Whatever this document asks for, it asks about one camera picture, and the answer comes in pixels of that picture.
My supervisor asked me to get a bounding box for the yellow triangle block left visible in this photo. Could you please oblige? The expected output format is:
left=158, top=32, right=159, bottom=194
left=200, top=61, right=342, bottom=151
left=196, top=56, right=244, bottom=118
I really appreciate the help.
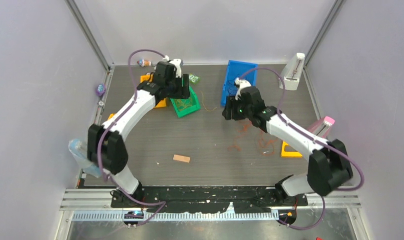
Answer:
left=108, top=113, right=115, bottom=120

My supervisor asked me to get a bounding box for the green owl puzzle piece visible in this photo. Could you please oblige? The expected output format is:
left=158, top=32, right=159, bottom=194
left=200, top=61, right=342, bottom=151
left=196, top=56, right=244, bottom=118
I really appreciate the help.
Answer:
left=189, top=74, right=200, bottom=84

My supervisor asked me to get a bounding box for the white metronome box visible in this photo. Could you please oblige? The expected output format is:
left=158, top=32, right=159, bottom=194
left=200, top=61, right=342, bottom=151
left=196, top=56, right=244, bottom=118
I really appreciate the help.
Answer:
left=279, top=52, right=305, bottom=91

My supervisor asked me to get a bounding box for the pink metronome box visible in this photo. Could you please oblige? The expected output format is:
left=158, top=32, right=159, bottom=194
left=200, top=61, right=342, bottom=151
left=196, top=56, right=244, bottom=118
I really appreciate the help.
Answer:
left=307, top=116, right=335, bottom=138

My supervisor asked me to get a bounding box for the purple round toy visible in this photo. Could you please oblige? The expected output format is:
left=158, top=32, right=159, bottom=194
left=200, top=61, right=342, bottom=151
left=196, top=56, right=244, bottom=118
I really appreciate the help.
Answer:
left=96, top=83, right=106, bottom=97

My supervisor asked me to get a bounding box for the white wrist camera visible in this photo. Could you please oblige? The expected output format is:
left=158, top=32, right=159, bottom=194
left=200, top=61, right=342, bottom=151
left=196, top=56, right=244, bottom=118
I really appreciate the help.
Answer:
left=234, top=77, right=252, bottom=100
left=162, top=55, right=184, bottom=78

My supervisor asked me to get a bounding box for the yellow triangle block right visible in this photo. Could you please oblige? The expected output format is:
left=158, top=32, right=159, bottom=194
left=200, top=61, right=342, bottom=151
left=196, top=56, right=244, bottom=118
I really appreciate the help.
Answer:
left=280, top=141, right=303, bottom=158

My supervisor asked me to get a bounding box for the orange plastic bin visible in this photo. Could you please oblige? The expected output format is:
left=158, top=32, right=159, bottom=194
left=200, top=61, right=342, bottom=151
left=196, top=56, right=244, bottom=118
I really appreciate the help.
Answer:
left=140, top=73, right=167, bottom=109

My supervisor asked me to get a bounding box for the wooden block centre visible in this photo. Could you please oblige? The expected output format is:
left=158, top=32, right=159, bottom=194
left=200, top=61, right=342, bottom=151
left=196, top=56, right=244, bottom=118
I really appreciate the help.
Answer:
left=173, top=154, right=191, bottom=163

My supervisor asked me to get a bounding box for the clear plastic bottle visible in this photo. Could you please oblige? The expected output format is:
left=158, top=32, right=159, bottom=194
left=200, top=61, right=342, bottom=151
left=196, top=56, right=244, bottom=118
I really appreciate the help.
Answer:
left=68, top=138, right=101, bottom=178

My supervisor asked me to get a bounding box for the blue plastic bin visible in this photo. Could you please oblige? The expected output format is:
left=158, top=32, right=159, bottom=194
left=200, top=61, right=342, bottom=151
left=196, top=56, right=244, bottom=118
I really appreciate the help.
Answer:
left=220, top=60, right=258, bottom=107

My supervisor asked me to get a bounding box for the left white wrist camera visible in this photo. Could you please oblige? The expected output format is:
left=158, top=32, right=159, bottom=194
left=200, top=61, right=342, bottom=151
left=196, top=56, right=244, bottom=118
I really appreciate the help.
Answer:
left=162, top=55, right=184, bottom=78

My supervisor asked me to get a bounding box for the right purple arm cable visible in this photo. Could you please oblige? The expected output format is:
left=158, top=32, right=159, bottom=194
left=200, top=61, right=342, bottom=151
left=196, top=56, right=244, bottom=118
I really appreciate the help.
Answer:
left=238, top=67, right=365, bottom=231

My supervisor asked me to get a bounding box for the dark cable in blue bin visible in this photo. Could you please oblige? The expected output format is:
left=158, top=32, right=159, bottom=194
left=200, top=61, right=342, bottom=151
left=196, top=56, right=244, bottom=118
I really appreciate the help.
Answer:
left=225, top=77, right=242, bottom=99

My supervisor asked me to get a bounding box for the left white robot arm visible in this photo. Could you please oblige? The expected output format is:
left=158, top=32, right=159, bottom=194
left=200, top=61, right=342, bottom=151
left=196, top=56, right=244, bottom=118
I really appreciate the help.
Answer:
left=87, top=58, right=190, bottom=207

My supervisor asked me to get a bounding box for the small clown figurine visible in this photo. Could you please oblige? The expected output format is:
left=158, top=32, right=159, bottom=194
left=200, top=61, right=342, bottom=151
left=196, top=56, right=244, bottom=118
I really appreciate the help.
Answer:
left=136, top=59, right=152, bottom=67

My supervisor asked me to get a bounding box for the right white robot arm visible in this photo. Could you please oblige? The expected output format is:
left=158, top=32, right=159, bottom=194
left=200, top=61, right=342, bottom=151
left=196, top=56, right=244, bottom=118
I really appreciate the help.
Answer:
left=222, top=86, right=353, bottom=205

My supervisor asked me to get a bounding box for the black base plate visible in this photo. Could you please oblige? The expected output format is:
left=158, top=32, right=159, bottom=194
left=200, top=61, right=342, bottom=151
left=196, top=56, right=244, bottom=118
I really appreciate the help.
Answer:
left=110, top=186, right=308, bottom=214

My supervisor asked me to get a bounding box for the yellow triangle block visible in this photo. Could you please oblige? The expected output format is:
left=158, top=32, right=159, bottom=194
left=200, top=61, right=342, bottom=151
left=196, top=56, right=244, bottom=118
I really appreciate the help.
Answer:
left=108, top=113, right=115, bottom=120
left=280, top=141, right=303, bottom=158

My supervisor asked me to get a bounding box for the green plastic bin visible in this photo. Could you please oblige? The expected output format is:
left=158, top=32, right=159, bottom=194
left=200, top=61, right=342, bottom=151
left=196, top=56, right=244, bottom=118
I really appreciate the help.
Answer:
left=170, top=87, right=201, bottom=118

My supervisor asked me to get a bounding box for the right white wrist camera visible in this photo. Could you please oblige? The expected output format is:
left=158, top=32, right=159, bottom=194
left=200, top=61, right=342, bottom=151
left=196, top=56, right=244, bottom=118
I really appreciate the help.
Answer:
left=234, top=77, right=252, bottom=100

